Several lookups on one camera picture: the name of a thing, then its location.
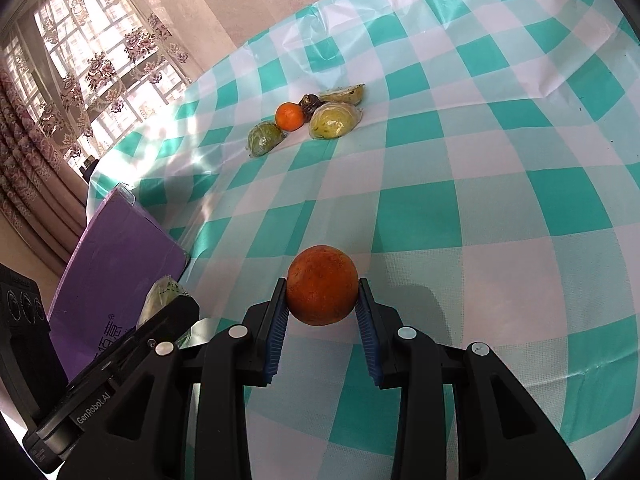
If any round green fruit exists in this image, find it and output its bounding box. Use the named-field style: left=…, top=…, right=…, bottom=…
left=247, top=122, right=286, bottom=158

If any brown curtain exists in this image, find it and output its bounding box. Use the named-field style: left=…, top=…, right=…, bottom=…
left=1, top=63, right=88, bottom=276

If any green apple wedge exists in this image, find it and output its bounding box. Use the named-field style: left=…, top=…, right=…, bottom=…
left=136, top=275, right=190, bottom=328

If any teal white checkered tablecloth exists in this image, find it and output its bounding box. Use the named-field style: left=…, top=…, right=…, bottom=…
left=88, top=0, right=639, bottom=478

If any yellow fruit slice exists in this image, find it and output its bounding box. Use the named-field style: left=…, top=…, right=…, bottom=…
left=318, top=84, right=366, bottom=106

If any yellow pear half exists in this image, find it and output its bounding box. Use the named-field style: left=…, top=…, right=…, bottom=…
left=309, top=102, right=363, bottom=140

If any small orange mandarin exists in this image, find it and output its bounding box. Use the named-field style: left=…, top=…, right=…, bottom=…
left=274, top=102, right=305, bottom=132

